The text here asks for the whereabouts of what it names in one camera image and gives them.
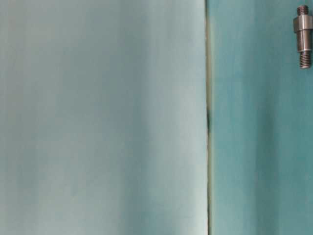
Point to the stepped steel threaded shaft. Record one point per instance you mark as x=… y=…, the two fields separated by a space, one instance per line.
x=303 y=27

